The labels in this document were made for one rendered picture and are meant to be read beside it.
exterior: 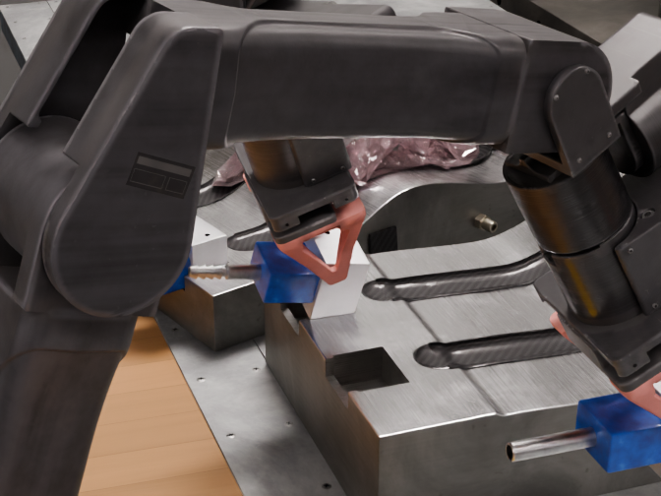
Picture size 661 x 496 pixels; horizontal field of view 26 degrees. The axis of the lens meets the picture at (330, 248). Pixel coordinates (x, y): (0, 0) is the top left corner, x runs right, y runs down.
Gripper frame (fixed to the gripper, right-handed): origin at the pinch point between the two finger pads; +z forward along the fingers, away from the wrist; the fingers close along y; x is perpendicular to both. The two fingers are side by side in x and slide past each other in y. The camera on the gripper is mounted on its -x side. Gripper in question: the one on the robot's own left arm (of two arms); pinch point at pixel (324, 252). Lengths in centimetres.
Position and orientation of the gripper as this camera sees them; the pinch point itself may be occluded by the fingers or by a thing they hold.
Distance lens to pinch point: 108.7
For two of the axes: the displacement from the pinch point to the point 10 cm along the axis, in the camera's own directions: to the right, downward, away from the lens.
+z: 2.5, 7.1, 6.6
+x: -9.2, 3.9, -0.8
